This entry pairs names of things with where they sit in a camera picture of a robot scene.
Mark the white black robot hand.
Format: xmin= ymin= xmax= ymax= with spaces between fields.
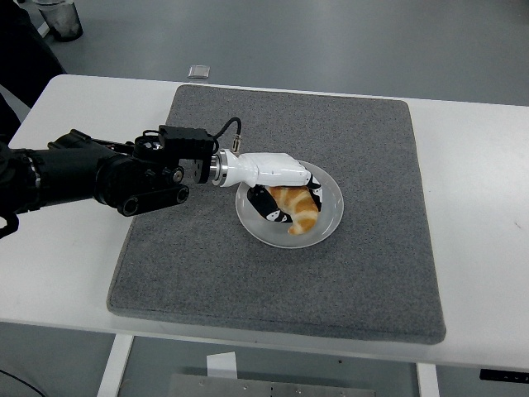
xmin=225 ymin=151 xmax=324 ymax=225

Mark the golden croissant bread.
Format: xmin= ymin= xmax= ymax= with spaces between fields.
xmin=268 ymin=184 xmax=322 ymax=236

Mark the white round plate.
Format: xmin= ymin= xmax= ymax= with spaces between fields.
xmin=235 ymin=159 xmax=346 ymax=250

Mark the grey felt mat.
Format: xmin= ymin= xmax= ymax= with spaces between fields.
xmin=106 ymin=84 xmax=448 ymax=347

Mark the white table leg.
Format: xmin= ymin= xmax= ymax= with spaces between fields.
xmin=95 ymin=333 xmax=136 ymax=397
xmin=415 ymin=362 xmax=441 ymax=397

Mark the grey trash bin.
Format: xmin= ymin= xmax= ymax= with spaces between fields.
xmin=35 ymin=0 xmax=84 ymax=42

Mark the person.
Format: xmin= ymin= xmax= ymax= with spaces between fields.
xmin=0 ymin=0 xmax=68 ymax=146

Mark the black table control panel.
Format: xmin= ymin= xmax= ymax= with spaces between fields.
xmin=479 ymin=367 xmax=529 ymax=382

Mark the thin black floor cable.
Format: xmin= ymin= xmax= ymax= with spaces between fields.
xmin=0 ymin=366 xmax=47 ymax=397

